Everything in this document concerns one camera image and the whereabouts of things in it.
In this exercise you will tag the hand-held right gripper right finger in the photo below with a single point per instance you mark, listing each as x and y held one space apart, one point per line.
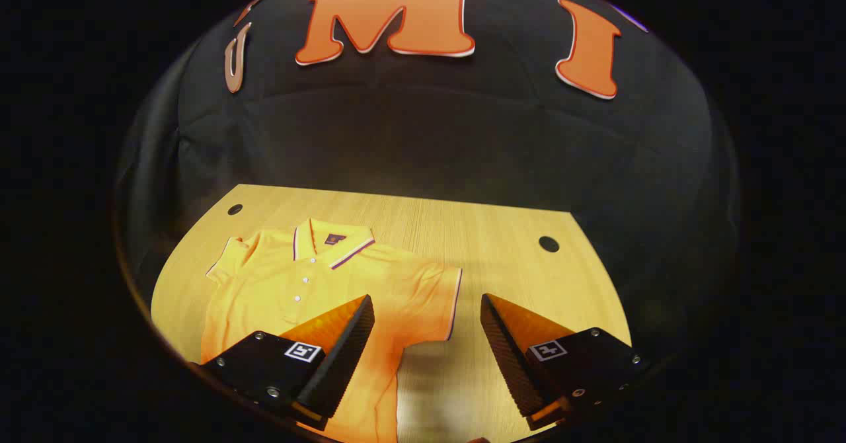
509 357

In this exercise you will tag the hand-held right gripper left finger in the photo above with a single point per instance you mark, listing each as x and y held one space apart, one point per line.
344 357

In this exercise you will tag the orange T-shirt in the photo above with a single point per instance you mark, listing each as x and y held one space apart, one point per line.
396 284

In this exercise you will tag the black backdrop cloth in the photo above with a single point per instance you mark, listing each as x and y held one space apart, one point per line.
429 132

